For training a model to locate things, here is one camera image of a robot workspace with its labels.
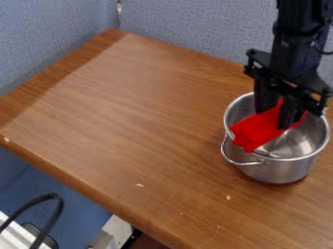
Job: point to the red rectangular block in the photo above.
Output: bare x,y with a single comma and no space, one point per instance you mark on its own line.
257,130

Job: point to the stainless steel pot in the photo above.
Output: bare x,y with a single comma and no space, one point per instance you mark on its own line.
285,159

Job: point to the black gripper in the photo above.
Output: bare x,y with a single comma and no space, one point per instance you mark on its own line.
285,73

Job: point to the white ridged object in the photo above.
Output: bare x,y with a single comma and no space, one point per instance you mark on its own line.
18,237

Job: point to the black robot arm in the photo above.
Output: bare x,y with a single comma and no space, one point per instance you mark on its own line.
304,16

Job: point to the white table bracket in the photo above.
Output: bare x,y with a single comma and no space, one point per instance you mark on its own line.
114,234

